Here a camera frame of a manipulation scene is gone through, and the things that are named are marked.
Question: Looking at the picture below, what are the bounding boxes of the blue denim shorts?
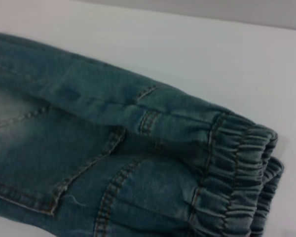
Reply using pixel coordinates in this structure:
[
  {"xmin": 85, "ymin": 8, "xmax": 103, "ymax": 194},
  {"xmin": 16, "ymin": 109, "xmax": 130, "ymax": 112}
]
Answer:
[{"xmin": 0, "ymin": 31, "xmax": 286, "ymax": 237}]

